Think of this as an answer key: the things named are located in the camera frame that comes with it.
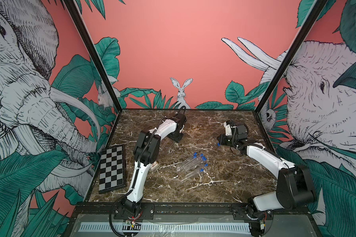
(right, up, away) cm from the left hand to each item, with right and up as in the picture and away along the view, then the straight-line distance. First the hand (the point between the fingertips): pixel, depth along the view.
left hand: (176, 136), depth 102 cm
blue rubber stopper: (+25, -2, -22) cm, 33 cm away
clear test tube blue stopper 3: (+17, -12, -8) cm, 22 cm away
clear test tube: (-8, -4, -1) cm, 9 cm away
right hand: (+26, +2, -13) cm, 29 cm away
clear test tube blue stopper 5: (+12, -20, -14) cm, 27 cm away
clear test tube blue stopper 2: (+13, -12, -7) cm, 19 cm away
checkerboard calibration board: (-37, -18, -16) cm, 45 cm away
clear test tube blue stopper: (-3, -6, -4) cm, 8 cm away
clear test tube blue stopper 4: (+18, -14, -9) cm, 24 cm away
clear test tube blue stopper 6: (+10, -22, -16) cm, 29 cm away
